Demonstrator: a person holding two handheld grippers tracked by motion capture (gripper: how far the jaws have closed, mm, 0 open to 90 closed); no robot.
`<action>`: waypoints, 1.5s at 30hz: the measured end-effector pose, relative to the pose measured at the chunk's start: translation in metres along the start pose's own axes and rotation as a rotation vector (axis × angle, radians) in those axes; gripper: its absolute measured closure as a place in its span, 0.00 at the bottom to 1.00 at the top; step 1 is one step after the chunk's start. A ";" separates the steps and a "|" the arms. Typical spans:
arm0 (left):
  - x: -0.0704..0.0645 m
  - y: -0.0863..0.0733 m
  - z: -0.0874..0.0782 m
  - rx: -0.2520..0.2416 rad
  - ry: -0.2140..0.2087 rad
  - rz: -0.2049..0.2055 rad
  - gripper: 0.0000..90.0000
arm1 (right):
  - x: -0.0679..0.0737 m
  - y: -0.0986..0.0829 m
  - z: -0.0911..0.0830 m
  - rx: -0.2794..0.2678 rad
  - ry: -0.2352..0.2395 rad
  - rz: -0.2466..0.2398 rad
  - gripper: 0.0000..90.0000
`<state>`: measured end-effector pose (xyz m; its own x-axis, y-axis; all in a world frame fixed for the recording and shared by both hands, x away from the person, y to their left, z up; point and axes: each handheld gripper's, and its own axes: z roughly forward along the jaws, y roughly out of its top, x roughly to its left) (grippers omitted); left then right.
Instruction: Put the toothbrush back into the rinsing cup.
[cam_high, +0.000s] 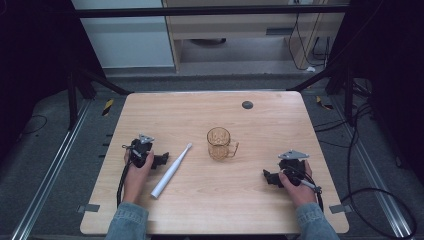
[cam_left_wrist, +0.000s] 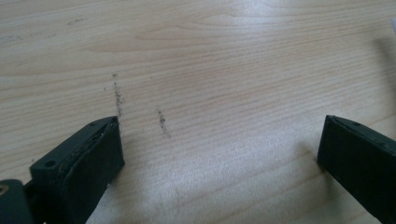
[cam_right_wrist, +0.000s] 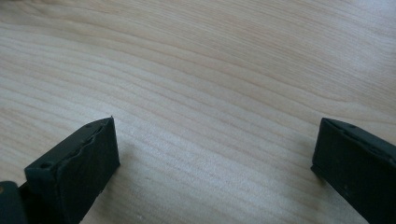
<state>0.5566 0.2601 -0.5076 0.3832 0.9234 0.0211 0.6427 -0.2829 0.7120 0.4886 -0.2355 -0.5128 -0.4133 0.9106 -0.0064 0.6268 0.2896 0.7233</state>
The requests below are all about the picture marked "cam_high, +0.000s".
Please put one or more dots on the light wooden desk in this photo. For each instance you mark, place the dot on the light wooden desk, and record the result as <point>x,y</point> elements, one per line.
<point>233,26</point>

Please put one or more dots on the dark curtain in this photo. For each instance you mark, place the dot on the dark curtain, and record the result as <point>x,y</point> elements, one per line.
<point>393,83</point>
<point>33,66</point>

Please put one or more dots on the grey table grommet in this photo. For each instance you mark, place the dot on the grey table grommet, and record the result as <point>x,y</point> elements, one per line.
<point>247,105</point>

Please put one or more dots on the yellow black tape strip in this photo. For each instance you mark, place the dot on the yellow black tape strip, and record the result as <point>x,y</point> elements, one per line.
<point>107,107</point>
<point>323,103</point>

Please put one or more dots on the grey tape piece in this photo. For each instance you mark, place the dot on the grey tape piece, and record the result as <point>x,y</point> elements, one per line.
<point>88,208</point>
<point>340,208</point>

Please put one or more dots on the person's right hand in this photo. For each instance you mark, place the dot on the person's right hand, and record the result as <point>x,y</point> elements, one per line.
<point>300,193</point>

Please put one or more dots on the amber glass cup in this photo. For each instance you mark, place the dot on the amber glass cup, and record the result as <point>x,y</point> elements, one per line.
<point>219,145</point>

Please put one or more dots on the white cabinet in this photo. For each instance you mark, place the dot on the white cabinet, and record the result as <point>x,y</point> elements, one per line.
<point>126,43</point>

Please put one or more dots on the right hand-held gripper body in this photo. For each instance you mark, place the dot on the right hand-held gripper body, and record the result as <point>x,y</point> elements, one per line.
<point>294,166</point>

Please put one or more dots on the white plug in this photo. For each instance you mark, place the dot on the white plug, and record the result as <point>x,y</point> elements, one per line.
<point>310,69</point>

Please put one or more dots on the aluminium floor rail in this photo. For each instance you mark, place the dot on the aluminium floor rail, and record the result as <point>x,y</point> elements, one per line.
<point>50,173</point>
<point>376,180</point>

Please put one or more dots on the black horizontal frame bar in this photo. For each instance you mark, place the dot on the black horizontal frame bar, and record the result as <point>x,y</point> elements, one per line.
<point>200,11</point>

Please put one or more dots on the white electric toothbrush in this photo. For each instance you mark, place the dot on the white electric toothbrush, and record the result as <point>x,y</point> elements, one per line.
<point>170,171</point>

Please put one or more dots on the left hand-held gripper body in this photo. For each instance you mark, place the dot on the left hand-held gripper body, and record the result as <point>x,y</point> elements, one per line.
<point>140,150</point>

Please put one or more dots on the black metal stand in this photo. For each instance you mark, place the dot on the black metal stand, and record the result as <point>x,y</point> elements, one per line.
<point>349,96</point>
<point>72,100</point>

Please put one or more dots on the person's left hand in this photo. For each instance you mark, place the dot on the person's left hand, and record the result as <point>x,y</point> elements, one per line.
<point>135,178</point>

